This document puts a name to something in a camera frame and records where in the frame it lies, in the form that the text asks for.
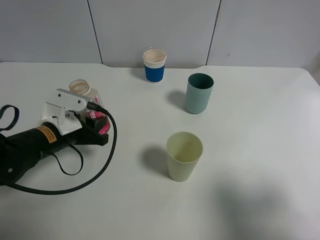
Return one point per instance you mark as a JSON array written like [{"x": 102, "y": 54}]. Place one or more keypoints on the pale yellow-green plastic cup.
[{"x": 184, "y": 149}]

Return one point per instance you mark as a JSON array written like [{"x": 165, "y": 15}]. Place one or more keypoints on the teal plastic cup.
[{"x": 198, "y": 92}]

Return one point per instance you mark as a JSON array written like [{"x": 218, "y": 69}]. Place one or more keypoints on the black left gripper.
[{"x": 46, "y": 138}]

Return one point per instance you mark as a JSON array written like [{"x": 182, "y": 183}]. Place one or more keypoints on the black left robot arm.
[{"x": 14, "y": 163}]

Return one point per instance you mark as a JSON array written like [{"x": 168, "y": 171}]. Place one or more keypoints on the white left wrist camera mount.
[{"x": 60, "y": 108}]

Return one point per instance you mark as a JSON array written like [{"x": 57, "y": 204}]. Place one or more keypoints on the white cup with blue sleeve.
[{"x": 154, "y": 61}]

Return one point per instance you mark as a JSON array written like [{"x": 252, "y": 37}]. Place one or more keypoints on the clear bottle with pink label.
[{"x": 81, "y": 87}]

